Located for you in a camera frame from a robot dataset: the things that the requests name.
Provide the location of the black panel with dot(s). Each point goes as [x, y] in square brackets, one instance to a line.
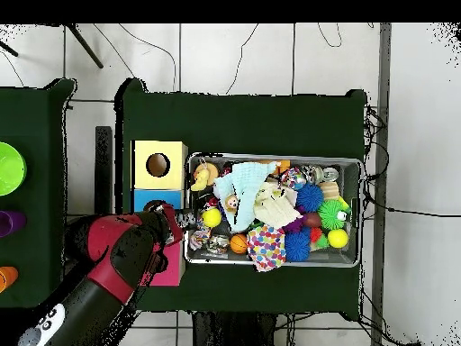
[103, 162]

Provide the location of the plain yellow ball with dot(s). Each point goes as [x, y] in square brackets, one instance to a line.
[338, 238]

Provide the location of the mint green cloth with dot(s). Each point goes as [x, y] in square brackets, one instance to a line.
[245, 180]

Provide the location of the purple spiky monster toy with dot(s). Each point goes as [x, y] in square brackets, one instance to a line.
[293, 225]

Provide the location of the purple cup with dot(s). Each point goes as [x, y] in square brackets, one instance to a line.
[12, 223]

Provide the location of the orange cup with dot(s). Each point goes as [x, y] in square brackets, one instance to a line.
[7, 278]

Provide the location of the lime green bowl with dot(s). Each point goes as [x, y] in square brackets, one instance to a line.
[10, 169]

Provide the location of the silver mesh bin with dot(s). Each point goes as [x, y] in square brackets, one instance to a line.
[324, 257]

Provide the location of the dark green tablecloth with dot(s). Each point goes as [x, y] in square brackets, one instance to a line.
[36, 108]
[234, 122]

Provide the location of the crushed blue-label plastic bottle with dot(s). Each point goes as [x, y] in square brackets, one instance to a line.
[185, 218]

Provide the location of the brown plush toy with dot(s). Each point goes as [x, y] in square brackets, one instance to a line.
[231, 202]

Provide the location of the yellow tennis ball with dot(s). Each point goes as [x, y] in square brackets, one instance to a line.
[211, 218]

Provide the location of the yellow plush duck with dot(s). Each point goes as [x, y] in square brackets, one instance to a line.
[201, 178]

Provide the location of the polka dot cloth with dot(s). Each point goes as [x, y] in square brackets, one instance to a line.
[266, 248]

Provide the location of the cream knitted cloth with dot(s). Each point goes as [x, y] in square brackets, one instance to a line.
[275, 209]

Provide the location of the crushed clear plastic bottle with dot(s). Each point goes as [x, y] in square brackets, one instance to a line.
[313, 173]

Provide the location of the blue spiky ball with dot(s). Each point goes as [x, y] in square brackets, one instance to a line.
[297, 247]

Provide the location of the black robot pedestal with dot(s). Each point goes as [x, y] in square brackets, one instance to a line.
[230, 331]

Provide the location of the wooden three-hole box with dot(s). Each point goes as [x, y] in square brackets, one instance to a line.
[158, 173]

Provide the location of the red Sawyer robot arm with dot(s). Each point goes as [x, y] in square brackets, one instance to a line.
[108, 259]

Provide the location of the green spiky monster toy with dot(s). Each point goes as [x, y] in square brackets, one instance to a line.
[329, 212]

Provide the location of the black tripod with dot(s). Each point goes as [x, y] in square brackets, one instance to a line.
[86, 47]

